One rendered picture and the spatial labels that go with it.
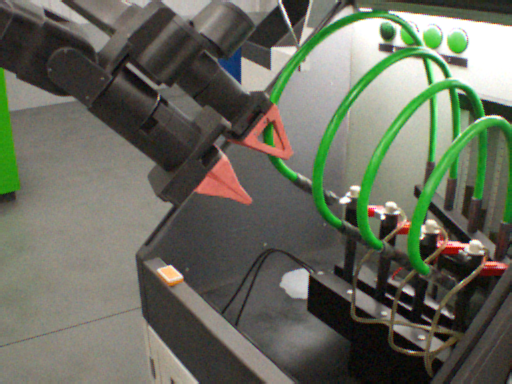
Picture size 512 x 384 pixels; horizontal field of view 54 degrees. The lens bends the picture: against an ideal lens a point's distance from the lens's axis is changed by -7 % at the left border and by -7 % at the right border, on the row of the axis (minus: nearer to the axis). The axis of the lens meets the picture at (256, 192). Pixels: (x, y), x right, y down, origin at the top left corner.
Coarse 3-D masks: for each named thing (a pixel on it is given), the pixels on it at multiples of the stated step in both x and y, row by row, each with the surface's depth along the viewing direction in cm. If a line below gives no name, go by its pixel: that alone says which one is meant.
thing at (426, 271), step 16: (480, 128) 60; (464, 144) 59; (448, 160) 59; (432, 176) 59; (432, 192) 58; (416, 208) 59; (416, 224) 59; (416, 240) 59; (416, 256) 61; (496, 256) 75; (432, 272) 63; (448, 288) 68
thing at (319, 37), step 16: (352, 16) 76; (368, 16) 77; (384, 16) 79; (320, 32) 74; (416, 32) 84; (304, 48) 73; (288, 64) 73; (288, 80) 73; (432, 80) 90; (272, 96) 72; (432, 112) 93; (272, 128) 74; (432, 128) 95; (272, 144) 75; (432, 144) 96; (272, 160) 76; (432, 160) 97; (288, 176) 78
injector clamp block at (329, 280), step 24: (336, 264) 99; (312, 288) 95; (336, 288) 91; (360, 288) 94; (312, 312) 97; (336, 312) 91; (360, 312) 85; (384, 312) 84; (408, 312) 85; (360, 336) 87; (384, 336) 82; (408, 336) 78; (360, 360) 88; (384, 360) 83; (408, 360) 78
